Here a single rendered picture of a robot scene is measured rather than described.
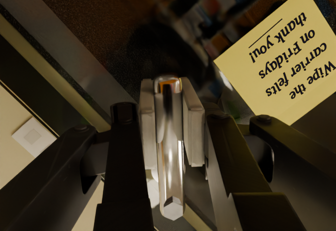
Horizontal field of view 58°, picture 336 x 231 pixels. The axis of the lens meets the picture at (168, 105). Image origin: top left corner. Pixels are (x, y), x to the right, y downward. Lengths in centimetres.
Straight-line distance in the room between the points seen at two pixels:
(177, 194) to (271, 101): 10
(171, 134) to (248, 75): 8
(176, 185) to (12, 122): 61
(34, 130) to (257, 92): 59
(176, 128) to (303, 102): 11
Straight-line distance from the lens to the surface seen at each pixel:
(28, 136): 75
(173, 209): 19
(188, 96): 16
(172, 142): 17
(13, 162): 80
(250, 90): 23
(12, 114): 75
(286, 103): 24
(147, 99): 16
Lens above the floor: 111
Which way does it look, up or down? 15 degrees up
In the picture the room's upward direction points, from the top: 138 degrees clockwise
